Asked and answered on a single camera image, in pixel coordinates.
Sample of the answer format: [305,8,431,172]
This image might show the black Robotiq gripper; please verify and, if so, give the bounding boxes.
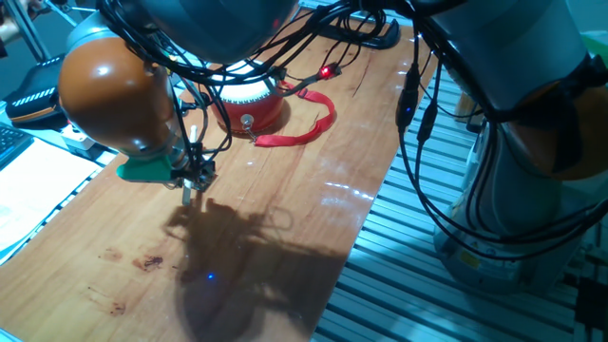
[169,154,219,194]

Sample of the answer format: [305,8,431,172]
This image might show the pale wooden drumstick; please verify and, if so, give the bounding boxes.
[181,124,199,206]

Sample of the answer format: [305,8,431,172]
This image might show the red drum white skin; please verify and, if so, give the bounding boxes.
[208,59,286,135]

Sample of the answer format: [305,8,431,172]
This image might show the glossy wood-pattern mat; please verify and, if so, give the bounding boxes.
[0,18,438,342]

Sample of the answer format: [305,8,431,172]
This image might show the white box red button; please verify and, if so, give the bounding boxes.
[60,123,104,152]

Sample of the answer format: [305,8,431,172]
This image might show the white paper stack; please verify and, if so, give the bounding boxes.
[0,137,101,265]

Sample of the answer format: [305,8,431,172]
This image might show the black orange teach pendant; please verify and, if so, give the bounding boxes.
[3,51,70,129]

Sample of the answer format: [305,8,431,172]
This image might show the black computer keyboard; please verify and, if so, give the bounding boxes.
[0,122,34,170]

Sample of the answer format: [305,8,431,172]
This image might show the grey metal stand legs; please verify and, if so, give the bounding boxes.
[4,0,51,63]

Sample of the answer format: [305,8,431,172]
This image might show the black C-clamp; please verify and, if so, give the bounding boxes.
[313,18,402,50]

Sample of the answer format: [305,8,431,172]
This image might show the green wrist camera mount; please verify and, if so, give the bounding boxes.
[116,154,175,184]

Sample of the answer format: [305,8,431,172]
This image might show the red fabric drum strap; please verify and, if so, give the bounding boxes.
[254,80,336,148]

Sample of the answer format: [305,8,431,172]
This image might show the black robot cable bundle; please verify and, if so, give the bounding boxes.
[99,0,608,262]

